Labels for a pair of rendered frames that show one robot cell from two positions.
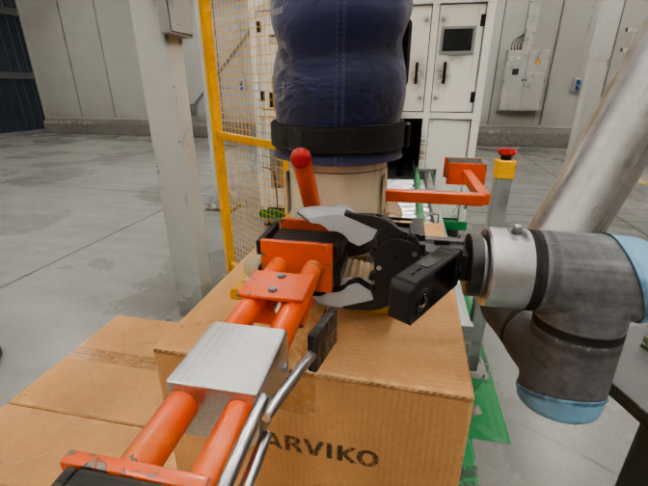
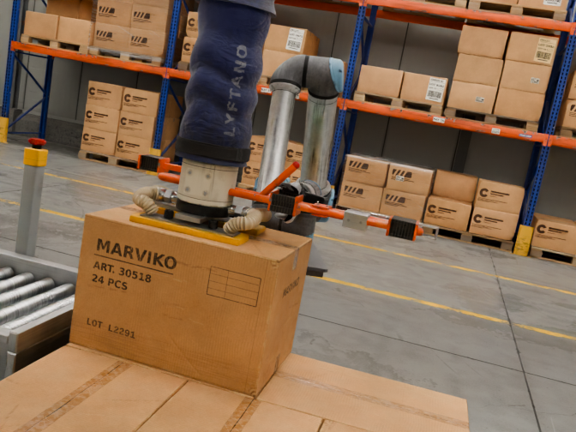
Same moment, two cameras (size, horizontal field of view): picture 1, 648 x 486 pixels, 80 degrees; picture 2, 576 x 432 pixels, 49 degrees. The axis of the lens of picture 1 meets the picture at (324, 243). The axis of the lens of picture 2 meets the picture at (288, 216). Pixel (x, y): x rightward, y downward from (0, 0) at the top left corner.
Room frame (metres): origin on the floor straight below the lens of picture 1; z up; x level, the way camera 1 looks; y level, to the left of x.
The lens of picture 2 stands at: (0.39, 1.90, 1.35)
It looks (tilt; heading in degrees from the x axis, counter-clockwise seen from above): 9 degrees down; 271
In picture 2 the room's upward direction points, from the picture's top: 10 degrees clockwise
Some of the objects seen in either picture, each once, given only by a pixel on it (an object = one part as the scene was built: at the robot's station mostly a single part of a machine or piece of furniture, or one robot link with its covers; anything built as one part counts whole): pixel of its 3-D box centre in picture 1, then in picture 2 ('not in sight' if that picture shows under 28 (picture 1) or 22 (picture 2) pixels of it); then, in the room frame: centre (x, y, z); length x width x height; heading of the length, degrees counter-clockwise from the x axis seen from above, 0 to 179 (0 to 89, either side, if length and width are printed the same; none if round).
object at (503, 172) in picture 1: (485, 275); (23, 264); (1.50, -0.70, 0.50); 0.07 x 0.07 x 1.00; 79
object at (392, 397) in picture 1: (340, 352); (195, 288); (0.66, -0.04, 0.74); 0.60 x 0.40 x 0.40; 167
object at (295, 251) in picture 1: (305, 252); (285, 202); (0.43, 0.02, 1.07); 0.10 x 0.08 x 0.06; 79
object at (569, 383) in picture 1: (561, 358); (298, 225); (0.38, -0.29, 0.96); 0.12 x 0.09 x 0.12; 177
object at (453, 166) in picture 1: (464, 171); (153, 163); (0.92, -0.34, 1.07); 0.09 x 0.08 x 0.05; 79
